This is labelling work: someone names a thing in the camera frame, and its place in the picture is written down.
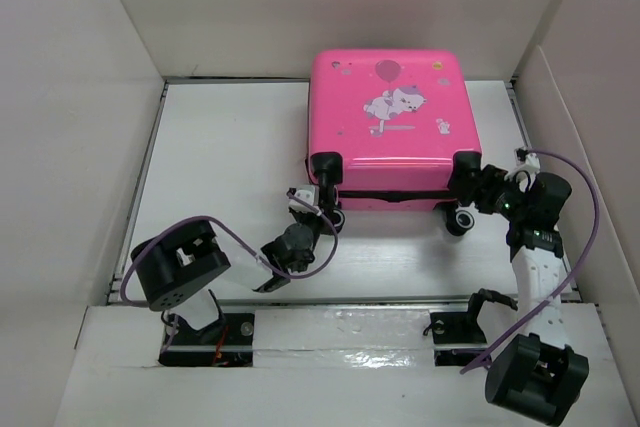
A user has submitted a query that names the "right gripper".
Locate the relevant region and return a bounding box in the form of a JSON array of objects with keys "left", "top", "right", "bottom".
[{"left": 450, "top": 163, "right": 531, "bottom": 222}]

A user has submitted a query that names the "pink hard-shell suitcase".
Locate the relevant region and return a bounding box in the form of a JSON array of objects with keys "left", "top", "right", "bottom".
[{"left": 306, "top": 49, "right": 482, "bottom": 236}]

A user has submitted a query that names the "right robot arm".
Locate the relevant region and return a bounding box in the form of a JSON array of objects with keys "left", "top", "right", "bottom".
[{"left": 448, "top": 163, "right": 589, "bottom": 426}]

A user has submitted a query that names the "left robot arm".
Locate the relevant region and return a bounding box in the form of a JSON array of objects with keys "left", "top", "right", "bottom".
[{"left": 119, "top": 199, "right": 338, "bottom": 313}]

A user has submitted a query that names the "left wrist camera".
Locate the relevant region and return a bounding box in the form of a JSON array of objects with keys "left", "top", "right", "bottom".
[{"left": 287, "top": 184, "right": 319, "bottom": 214}]

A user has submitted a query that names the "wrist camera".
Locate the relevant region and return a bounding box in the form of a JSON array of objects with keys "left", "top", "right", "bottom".
[
  {"left": 287, "top": 184, "right": 319, "bottom": 214},
  {"left": 507, "top": 147, "right": 540, "bottom": 180}
]

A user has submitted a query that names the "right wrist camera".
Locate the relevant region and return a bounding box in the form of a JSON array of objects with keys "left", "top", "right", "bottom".
[{"left": 507, "top": 147, "right": 540, "bottom": 180}]

